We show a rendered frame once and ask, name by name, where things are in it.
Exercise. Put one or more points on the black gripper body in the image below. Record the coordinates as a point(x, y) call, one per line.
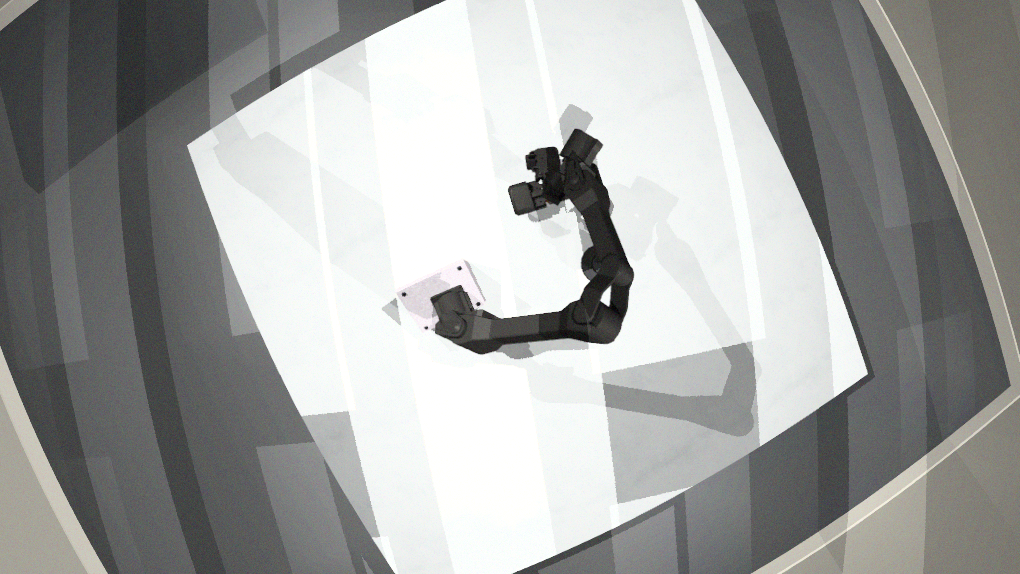
point(524, 200)

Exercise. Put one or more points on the grey round pedestal with d-shaped shaft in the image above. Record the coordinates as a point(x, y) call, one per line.
point(590, 263)

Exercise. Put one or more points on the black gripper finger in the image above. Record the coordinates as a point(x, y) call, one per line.
point(532, 185)

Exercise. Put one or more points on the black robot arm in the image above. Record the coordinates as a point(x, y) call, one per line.
point(587, 319)

